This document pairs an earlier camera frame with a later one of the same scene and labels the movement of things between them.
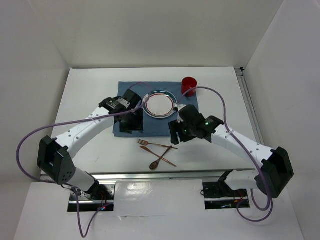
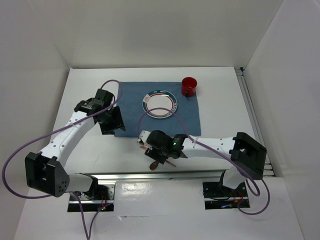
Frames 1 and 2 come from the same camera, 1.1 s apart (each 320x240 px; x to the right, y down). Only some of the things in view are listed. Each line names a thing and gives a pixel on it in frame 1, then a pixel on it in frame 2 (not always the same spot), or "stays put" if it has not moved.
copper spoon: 154,165 stays put
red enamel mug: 188,83 stays put
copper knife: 155,154 stays put
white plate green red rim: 161,104 stays put
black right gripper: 173,127 -> 152,152
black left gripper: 137,125 -> 117,122
